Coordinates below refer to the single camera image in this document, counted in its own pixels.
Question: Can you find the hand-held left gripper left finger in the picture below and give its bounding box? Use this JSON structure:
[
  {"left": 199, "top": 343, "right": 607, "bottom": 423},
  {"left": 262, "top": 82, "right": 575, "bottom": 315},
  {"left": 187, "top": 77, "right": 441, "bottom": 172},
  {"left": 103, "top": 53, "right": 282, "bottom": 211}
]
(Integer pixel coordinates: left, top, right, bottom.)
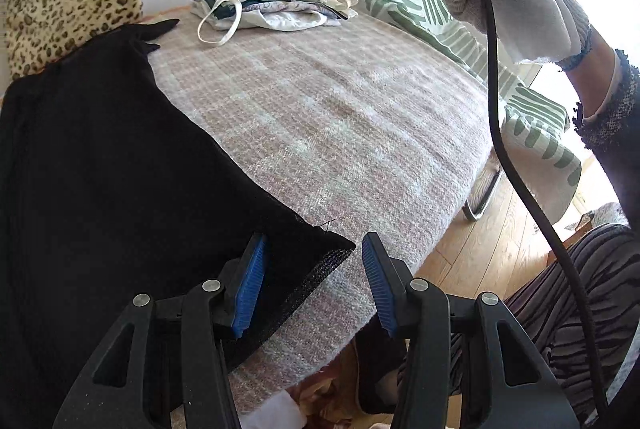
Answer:
[{"left": 52, "top": 232, "right": 269, "bottom": 429}]

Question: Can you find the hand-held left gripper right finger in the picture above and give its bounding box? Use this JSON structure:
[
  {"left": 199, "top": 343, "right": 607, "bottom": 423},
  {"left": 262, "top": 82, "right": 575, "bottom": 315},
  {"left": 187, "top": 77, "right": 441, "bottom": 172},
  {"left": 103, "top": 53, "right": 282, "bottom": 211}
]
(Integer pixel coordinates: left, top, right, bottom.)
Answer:
[{"left": 361, "top": 231, "right": 581, "bottom": 429}]

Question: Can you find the black knit garment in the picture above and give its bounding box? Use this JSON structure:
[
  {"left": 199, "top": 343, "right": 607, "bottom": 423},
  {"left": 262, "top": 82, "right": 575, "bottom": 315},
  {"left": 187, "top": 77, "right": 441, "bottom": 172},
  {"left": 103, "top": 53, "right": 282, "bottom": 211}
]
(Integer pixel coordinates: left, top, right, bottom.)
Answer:
[{"left": 0, "top": 19, "right": 357, "bottom": 429}]

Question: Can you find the white folded garment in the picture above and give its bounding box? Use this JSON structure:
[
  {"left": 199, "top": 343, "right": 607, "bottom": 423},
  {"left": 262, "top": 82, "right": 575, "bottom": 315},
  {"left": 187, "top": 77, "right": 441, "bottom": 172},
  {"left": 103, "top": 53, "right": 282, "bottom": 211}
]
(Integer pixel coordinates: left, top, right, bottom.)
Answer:
[{"left": 190, "top": 0, "right": 351, "bottom": 32}]

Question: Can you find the metal furniture leg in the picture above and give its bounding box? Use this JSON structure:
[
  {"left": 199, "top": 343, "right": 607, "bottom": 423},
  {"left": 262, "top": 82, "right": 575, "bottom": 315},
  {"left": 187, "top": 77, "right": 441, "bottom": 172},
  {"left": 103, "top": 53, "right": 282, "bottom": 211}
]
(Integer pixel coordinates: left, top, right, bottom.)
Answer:
[{"left": 462, "top": 168, "right": 505, "bottom": 223}]

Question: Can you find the dark teal folded garment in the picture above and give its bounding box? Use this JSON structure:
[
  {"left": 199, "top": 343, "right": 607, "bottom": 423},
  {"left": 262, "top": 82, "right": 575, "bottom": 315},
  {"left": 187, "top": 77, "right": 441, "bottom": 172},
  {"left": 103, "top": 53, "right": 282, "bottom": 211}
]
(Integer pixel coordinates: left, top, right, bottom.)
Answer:
[{"left": 189, "top": 0, "right": 251, "bottom": 20}]

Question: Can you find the pink plaid blanket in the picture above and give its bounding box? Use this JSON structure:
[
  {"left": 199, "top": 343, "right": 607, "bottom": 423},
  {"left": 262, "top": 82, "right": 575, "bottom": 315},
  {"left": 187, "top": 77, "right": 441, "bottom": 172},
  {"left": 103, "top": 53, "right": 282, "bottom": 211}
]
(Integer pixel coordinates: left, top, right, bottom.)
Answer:
[{"left": 142, "top": 6, "right": 503, "bottom": 395}]

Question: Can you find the person's striped skirt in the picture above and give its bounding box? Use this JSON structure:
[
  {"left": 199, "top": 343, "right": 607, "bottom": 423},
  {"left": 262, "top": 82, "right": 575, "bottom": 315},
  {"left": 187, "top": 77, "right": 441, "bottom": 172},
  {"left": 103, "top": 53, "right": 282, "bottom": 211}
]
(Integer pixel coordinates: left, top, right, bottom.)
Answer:
[{"left": 447, "top": 224, "right": 640, "bottom": 429}]

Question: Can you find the green striped white cloth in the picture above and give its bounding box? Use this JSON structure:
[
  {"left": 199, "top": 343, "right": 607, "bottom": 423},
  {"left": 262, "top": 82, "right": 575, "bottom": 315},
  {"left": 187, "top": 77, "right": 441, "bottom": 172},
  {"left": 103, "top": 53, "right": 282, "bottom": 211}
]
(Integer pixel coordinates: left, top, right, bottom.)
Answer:
[{"left": 492, "top": 81, "right": 583, "bottom": 222}]

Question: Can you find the black cable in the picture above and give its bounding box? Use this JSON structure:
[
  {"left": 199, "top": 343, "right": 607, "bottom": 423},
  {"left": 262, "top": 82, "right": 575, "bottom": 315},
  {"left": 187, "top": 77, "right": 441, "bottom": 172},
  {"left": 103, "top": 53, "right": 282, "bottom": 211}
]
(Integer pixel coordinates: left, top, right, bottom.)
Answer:
[{"left": 445, "top": 0, "right": 612, "bottom": 429}]

